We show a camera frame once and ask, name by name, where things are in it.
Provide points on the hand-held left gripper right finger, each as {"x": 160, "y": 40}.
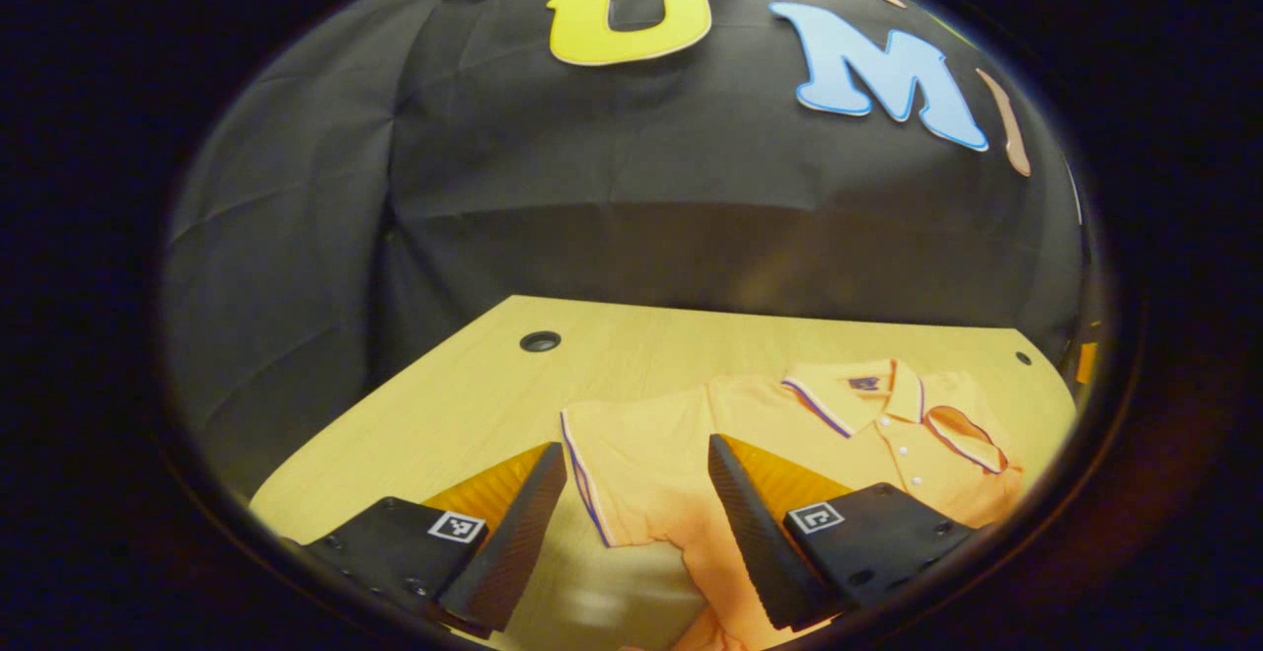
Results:
{"x": 760, "y": 552}

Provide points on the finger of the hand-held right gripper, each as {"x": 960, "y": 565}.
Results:
{"x": 1086, "y": 363}

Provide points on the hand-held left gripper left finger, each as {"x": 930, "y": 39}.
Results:
{"x": 513, "y": 552}

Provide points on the orange T-shirt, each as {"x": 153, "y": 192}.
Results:
{"x": 651, "y": 464}

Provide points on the black backdrop cloth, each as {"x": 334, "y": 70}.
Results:
{"x": 592, "y": 187}

